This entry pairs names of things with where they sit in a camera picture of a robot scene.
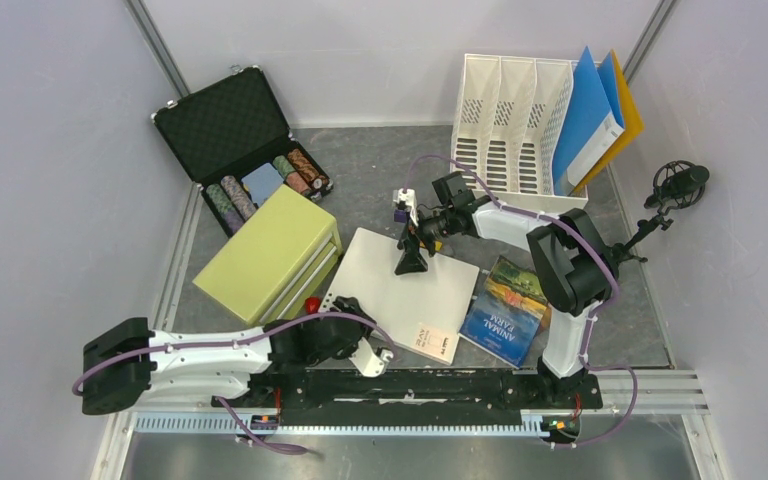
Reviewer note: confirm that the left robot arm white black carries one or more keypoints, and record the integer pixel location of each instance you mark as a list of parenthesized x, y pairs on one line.
[(131, 364)]

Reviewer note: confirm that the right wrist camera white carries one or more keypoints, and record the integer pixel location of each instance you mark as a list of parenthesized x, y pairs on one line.
[(405, 199)]

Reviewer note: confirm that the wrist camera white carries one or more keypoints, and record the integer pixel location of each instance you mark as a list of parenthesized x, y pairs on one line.
[(370, 362), (405, 199)]

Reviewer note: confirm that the white file organizer rack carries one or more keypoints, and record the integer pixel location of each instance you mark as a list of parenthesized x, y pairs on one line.
[(508, 120)]

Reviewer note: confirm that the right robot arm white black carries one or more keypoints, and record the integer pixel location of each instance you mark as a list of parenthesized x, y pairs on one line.
[(570, 259)]

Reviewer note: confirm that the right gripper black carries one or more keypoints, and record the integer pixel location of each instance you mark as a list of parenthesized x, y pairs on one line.
[(412, 262)]

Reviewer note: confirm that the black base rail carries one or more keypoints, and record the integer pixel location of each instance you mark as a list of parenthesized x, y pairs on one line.
[(414, 397)]

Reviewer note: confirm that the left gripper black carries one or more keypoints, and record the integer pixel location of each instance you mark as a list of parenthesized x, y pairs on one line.
[(351, 304)]

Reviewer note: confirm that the blue plastic folder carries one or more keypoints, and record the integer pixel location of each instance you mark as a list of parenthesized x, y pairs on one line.
[(593, 123)]

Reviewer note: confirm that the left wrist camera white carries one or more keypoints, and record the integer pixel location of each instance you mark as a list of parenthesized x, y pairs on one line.
[(370, 362)]

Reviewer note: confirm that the black poker chip case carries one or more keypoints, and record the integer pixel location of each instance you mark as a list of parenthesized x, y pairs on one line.
[(231, 128)]

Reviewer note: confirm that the green drawer cabinet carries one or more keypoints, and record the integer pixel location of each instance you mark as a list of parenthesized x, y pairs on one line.
[(275, 261)]

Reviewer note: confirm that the white paper box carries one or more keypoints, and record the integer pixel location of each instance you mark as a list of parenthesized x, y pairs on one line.
[(422, 312)]

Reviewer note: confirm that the black microphone on tripod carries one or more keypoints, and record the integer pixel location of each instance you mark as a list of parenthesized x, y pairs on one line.
[(677, 185)]

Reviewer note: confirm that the orange plastic folder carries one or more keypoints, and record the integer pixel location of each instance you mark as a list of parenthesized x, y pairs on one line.
[(625, 112)]

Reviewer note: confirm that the Animal Farm book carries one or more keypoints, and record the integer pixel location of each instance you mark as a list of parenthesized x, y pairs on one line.
[(507, 313)]

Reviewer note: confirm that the red black stamp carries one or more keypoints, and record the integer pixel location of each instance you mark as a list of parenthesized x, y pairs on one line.
[(312, 305)]

